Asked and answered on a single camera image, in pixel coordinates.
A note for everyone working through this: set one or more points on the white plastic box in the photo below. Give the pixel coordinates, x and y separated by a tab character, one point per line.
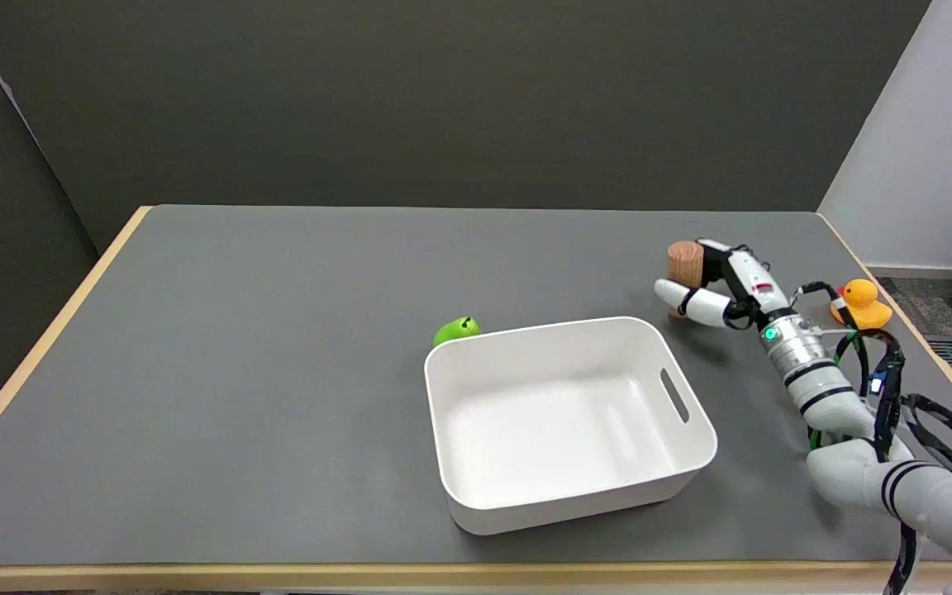
563	417

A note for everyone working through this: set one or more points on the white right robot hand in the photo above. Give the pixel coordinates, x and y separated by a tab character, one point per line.
747	281

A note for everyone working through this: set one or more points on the gray table mat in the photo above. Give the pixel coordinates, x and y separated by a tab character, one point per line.
410	372

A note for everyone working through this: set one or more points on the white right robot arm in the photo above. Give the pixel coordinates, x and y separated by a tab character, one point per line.
856	430

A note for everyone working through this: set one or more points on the wooden cylinder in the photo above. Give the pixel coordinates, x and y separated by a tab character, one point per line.
684	263

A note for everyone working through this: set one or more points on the yellow rubber duck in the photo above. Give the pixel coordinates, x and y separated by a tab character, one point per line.
863	303

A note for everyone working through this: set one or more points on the green toy pepper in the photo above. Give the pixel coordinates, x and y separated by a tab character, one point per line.
454	330

